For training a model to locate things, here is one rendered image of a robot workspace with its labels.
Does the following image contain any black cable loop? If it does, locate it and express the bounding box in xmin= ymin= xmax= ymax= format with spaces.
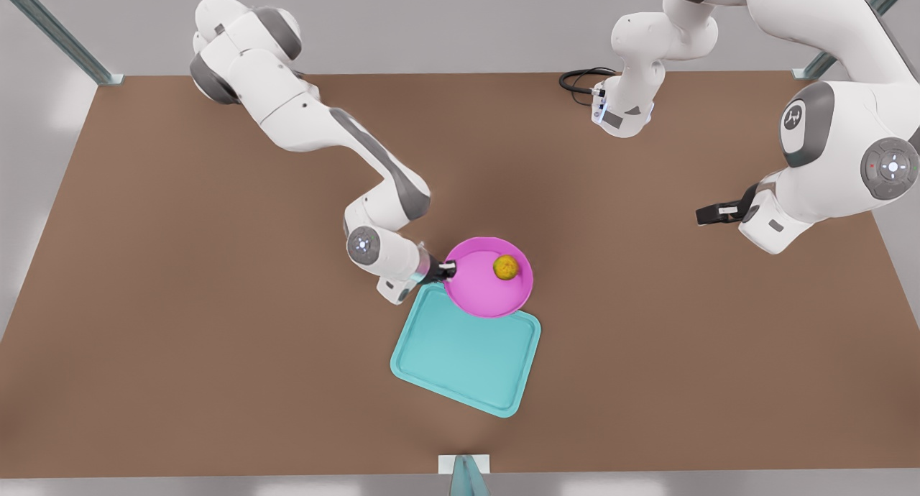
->
xmin=559 ymin=68 xmax=619 ymax=108

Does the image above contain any teal rectangular tray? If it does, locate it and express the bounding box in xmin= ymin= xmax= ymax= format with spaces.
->
xmin=390 ymin=283 xmax=542 ymax=418

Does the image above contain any pink round plate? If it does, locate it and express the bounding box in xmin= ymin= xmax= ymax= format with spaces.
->
xmin=443 ymin=237 xmax=534 ymax=318

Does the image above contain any silver frame post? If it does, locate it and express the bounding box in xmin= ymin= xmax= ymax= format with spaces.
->
xmin=0 ymin=0 xmax=124 ymax=86
xmin=438 ymin=454 xmax=492 ymax=496
xmin=792 ymin=0 xmax=920 ymax=80

